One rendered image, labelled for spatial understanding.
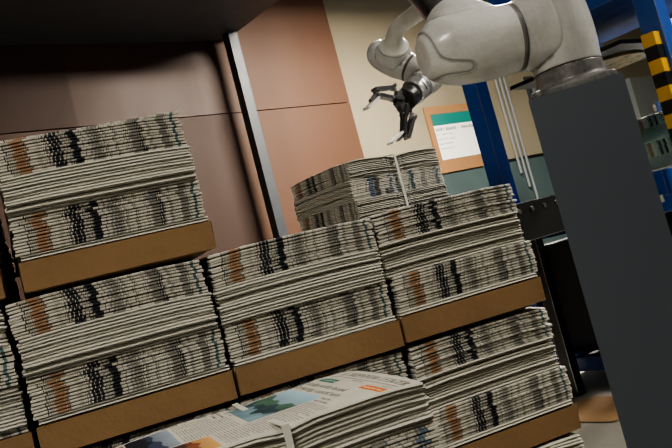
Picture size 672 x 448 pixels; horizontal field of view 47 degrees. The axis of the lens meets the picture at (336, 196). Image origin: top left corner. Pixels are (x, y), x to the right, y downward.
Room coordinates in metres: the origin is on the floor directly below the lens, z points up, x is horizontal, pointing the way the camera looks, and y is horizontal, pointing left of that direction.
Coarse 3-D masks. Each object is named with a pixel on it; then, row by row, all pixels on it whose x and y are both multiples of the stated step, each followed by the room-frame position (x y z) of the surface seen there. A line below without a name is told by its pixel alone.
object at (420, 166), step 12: (408, 156) 2.31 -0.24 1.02; (420, 156) 2.35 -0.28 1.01; (432, 156) 2.38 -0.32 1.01; (408, 168) 2.31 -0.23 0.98; (420, 168) 2.33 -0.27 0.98; (432, 168) 2.36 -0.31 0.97; (408, 180) 2.29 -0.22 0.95; (420, 180) 2.32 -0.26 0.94; (432, 180) 2.35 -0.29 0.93; (444, 180) 2.39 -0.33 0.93; (420, 192) 2.31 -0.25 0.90; (432, 192) 2.34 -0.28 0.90; (444, 192) 2.37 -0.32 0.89
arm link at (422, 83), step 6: (414, 78) 2.55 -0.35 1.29; (420, 78) 2.55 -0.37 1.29; (426, 78) 2.56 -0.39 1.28; (414, 84) 2.54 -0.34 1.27; (420, 84) 2.54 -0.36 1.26; (426, 84) 2.55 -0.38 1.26; (420, 90) 2.54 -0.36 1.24; (426, 90) 2.55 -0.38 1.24; (426, 96) 2.56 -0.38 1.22; (420, 102) 2.57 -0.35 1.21
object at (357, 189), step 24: (336, 168) 2.19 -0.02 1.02; (360, 168) 2.19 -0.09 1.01; (384, 168) 2.25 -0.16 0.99; (312, 192) 2.30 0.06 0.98; (336, 192) 2.20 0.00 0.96; (360, 192) 2.17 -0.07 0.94; (384, 192) 2.23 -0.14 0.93; (312, 216) 2.31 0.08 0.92; (336, 216) 2.22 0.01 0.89; (360, 216) 2.15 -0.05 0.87
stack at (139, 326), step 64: (512, 192) 1.42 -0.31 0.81; (256, 256) 1.23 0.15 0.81; (320, 256) 1.27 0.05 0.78; (384, 256) 1.31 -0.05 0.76; (448, 256) 1.36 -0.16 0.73; (512, 256) 1.40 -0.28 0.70; (0, 320) 1.09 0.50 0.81; (64, 320) 1.12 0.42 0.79; (128, 320) 1.15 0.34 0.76; (192, 320) 1.18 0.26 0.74; (256, 320) 1.22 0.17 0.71; (320, 320) 1.26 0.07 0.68; (384, 320) 1.30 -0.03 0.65; (512, 320) 1.39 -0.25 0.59; (0, 384) 1.08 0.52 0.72; (64, 384) 1.11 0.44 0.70; (128, 384) 1.15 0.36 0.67; (448, 384) 1.34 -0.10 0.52; (512, 384) 1.38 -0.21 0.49
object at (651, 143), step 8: (640, 120) 3.64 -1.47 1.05; (648, 120) 3.61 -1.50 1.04; (656, 120) 3.58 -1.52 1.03; (664, 120) 3.55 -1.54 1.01; (640, 128) 3.65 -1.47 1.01; (648, 128) 3.62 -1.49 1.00; (656, 128) 3.59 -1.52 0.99; (664, 128) 3.57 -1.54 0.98; (648, 136) 3.63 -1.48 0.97; (656, 136) 3.60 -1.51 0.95; (664, 136) 3.57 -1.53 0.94; (648, 144) 3.65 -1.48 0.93; (656, 144) 3.61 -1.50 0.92; (664, 144) 3.58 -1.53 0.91; (648, 152) 3.65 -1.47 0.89; (656, 152) 3.62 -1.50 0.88; (664, 152) 3.60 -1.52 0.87; (656, 160) 3.63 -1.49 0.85; (664, 160) 3.60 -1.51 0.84; (656, 168) 3.64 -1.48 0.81
